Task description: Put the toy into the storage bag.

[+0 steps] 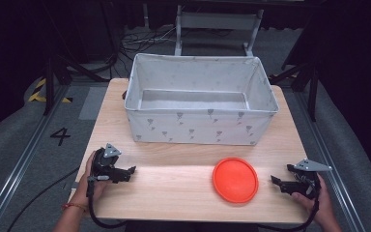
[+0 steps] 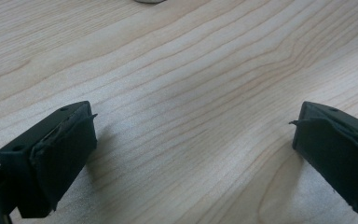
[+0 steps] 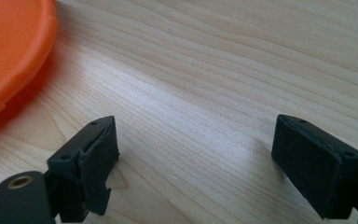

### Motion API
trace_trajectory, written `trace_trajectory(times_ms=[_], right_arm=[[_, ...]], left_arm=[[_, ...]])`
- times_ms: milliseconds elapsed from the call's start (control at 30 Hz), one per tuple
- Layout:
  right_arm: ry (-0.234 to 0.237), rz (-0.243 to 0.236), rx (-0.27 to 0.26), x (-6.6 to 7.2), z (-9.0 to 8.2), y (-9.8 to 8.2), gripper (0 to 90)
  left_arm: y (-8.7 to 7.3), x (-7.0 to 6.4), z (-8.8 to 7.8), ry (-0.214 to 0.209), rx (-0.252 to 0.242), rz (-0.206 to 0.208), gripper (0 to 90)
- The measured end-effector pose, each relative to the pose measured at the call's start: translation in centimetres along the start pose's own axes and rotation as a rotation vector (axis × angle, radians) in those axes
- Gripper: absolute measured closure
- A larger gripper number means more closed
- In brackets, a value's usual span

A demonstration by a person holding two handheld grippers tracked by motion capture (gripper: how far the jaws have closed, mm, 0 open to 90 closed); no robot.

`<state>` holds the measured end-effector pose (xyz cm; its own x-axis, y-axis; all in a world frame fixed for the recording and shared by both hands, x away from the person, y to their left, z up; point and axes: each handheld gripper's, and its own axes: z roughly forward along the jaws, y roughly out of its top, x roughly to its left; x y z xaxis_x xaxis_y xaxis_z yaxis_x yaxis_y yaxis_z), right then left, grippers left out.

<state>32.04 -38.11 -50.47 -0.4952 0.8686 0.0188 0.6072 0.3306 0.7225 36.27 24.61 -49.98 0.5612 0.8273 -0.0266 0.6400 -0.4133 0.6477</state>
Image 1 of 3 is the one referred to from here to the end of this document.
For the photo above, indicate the orange round plastic disc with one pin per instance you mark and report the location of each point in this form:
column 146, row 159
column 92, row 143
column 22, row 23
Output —
column 235, row 180

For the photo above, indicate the metal floor rail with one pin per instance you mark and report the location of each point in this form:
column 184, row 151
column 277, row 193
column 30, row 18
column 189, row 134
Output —
column 19, row 161
column 328, row 154

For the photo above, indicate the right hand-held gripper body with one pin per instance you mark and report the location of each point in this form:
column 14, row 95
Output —
column 304, row 185

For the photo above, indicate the grey metal frame stand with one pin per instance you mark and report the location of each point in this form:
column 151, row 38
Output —
column 217, row 21

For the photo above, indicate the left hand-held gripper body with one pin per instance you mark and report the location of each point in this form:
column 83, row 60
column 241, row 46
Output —
column 104, row 164

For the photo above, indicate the person's right hand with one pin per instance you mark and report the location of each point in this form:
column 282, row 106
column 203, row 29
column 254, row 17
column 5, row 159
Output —
column 319, row 203

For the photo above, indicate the grey printed fabric storage box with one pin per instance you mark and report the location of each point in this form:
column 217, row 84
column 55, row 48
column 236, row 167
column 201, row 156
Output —
column 199, row 129

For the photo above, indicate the person's left hand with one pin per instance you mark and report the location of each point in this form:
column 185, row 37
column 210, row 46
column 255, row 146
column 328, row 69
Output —
column 90, row 188

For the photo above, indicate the black tripod stand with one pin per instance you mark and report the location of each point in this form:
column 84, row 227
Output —
column 306, row 77
column 58, row 71

